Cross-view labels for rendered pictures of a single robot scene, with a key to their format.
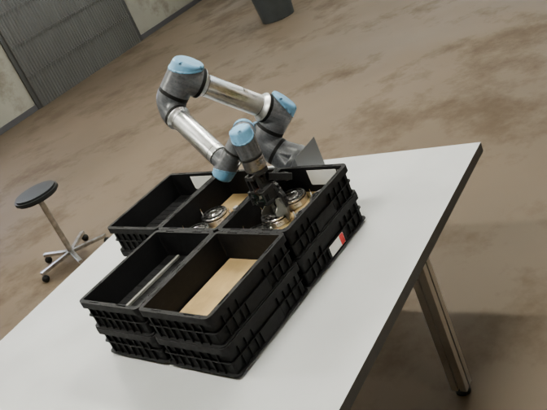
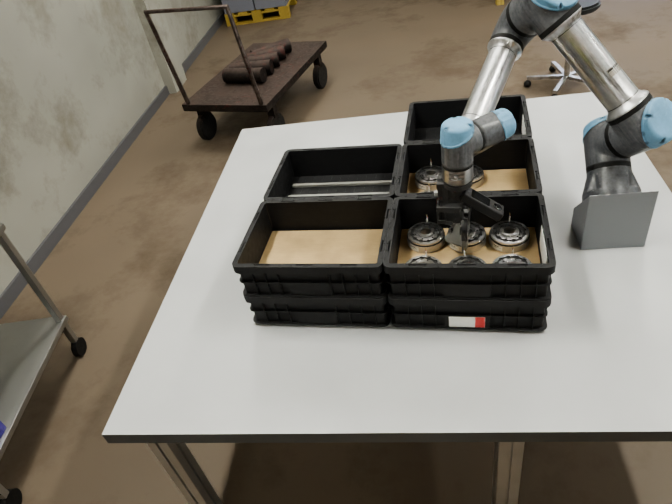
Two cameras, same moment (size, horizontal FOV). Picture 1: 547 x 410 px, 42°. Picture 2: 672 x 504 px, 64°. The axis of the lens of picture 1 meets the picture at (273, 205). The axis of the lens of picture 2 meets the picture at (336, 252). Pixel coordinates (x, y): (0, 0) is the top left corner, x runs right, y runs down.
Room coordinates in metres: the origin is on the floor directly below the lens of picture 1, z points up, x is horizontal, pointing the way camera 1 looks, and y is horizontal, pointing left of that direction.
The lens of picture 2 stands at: (1.35, -0.82, 1.81)
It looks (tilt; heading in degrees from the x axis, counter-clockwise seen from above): 39 degrees down; 62
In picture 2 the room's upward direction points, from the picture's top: 12 degrees counter-clockwise
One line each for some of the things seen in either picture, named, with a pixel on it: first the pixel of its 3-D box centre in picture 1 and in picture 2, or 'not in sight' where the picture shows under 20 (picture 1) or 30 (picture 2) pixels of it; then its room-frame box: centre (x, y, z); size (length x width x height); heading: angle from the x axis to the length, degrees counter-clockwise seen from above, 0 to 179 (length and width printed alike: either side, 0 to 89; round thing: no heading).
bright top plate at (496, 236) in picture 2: (291, 195); (509, 232); (2.27, -0.07, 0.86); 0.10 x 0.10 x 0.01
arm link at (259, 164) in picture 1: (255, 163); (457, 172); (2.16, 0.00, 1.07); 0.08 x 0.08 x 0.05
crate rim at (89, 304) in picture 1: (148, 268); (335, 173); (2.08, 0.46, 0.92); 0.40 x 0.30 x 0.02; 134
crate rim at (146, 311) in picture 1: (213, 273); (316, 233); (1.87, 0.25, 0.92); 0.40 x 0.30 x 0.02; 134
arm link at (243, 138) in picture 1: (245, 142); (458, 143); (2.16, 0.00, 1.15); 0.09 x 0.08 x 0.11; 174
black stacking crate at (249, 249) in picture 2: (220, 286); (319, 247); (1.87, 0.25, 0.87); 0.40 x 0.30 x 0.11; 134
